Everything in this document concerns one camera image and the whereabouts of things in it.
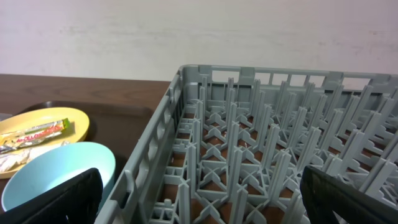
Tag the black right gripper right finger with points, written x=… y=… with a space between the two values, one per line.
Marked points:
x=324 y=197

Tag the grey plastic dishwasher rack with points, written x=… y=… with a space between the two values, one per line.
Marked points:
x=230 y=145

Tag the yellow plate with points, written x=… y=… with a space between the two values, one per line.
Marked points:
x=79 y=124

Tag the dark brown serving tray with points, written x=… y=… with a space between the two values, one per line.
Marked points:
x=117 y=127

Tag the light blue bowl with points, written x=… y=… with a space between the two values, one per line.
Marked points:
x=57 y=166

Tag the green snack wrapper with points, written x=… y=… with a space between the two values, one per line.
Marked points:
x=35 y=135

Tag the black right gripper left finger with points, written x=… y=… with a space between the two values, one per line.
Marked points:
x=77 y=200

